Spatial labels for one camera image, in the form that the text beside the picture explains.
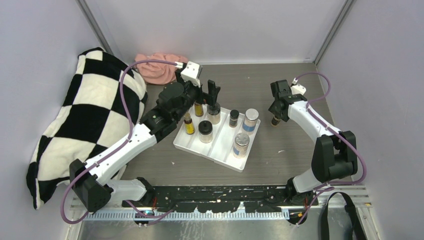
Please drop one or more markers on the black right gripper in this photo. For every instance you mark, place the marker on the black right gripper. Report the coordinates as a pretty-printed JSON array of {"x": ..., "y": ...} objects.
[{"x": 272, "y": 108}]

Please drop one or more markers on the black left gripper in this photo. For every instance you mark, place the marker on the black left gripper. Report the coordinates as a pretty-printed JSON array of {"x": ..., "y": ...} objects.
[{"x": 203, "y": 97}]

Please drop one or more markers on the taped black lid spice jar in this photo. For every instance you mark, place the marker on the taped black lid spice jar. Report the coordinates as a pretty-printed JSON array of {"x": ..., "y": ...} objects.
[{"x": 214, "y": 113}]

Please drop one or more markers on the black lid handled spice jar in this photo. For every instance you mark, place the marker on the black lid handled spice jar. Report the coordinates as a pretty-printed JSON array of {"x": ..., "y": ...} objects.
[{"x": 205, "y": 129}]

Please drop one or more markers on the silver lid peppercorn jar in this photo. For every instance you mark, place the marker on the silver lid peppercorn jar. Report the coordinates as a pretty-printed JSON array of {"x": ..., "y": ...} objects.
[{"x": 250, "y": 120}]

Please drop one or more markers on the yellow label bottle taped cap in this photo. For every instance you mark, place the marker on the yellow label bottle taped cap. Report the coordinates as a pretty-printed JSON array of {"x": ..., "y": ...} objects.
[{"x": 188, "y": 123}]

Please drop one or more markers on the silver lid blue label jar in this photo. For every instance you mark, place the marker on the silver lid blue label jar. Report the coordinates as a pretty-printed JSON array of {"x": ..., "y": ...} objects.
[{"x": 241, "y": 145}]

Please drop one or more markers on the small taped black cap bottle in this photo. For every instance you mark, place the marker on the small taped black cap bottle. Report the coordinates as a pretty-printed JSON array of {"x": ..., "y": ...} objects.
[{"x": 275, "y": 121}]

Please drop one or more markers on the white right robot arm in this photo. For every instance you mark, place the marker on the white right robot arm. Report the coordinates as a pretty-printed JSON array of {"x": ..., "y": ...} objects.
[{"x": 333, "y": 155}]

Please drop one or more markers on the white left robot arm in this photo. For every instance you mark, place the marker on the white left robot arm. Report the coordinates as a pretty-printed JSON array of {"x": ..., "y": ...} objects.
[{"x": 93, "y": 181}]

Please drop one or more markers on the pink crumpled cloth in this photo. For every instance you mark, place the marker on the pink crumpled cloth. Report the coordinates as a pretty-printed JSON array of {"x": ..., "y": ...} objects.
[{"x": 159, "y": 73}]

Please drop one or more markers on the white divided organizer tray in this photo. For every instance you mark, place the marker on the white divided organizer tray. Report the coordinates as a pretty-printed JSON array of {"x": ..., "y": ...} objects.
[{"x": 220, "y": 149}]

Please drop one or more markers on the black white checkered blanket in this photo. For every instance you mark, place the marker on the black white checkered blanket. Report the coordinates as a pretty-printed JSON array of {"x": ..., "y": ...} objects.
[{"x": 102, "y": 101}]

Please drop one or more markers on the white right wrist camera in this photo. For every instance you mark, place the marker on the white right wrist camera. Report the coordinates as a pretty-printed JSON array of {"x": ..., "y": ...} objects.
[{"x": 297, "y": 88}]

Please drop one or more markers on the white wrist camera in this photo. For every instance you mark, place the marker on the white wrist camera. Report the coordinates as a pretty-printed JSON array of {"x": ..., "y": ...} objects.
[
  {"x": 189, "y": 72},
  {"x": 297, "y": 88}
]

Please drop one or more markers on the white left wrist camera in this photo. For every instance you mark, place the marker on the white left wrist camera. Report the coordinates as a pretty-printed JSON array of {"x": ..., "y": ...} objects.
[{"x": 189, "y": 72}]

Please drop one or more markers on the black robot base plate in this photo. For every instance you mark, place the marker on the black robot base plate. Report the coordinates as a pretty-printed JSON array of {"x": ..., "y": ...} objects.
[{"x": 220, "y": 198}]

